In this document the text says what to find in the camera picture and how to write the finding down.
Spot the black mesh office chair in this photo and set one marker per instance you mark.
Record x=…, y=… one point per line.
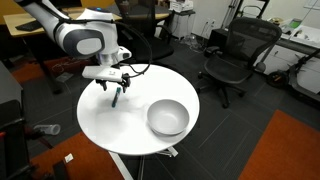
x=230, y=68

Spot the white metal table base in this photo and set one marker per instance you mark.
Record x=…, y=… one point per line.
x=121, y=168

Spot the grey floor plate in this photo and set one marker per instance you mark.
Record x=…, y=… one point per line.
x=64, y=77

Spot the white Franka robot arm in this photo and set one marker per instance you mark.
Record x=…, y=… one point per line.
x=83, y=40

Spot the white ceramic bowl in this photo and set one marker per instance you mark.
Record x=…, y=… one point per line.
x=168, y=116

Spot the black metal post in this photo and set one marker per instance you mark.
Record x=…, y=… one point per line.
x=61, y=171

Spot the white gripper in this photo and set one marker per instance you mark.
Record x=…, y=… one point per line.
x=100, y=73

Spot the black keyboard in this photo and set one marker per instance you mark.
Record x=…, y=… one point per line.
x=28, y=26

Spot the small white paper scrap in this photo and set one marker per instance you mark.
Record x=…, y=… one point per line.
x=68, y=158

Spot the white box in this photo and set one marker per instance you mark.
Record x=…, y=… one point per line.
x=181, y=6

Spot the clear plastic bottle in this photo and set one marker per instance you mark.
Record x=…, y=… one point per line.
x=48, y=129

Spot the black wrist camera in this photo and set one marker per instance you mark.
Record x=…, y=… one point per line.
x=126, y=78

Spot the black computer monitor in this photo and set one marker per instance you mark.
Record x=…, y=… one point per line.
x=70, y=3

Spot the black electric scooter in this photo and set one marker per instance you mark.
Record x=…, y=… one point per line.
x=276, y=79

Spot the wooden top desk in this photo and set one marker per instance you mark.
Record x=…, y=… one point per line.
x=13, y=23

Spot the green box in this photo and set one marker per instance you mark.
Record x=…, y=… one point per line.
x=295, y=23

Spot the white cabinet desk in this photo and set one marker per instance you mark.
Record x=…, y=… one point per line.
x=283, y=58

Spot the black swivel office chair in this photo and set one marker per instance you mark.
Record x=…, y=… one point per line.
x=156, y=50

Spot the white drawer cabinet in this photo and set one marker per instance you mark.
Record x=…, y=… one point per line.
x=183, y=25

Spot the teal capped marker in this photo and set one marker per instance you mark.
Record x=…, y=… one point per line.
x=116, y=98

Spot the black light stand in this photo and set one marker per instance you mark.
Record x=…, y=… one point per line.
x=237, y=9

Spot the black computer tower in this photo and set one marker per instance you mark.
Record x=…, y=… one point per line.
x=216, y=36

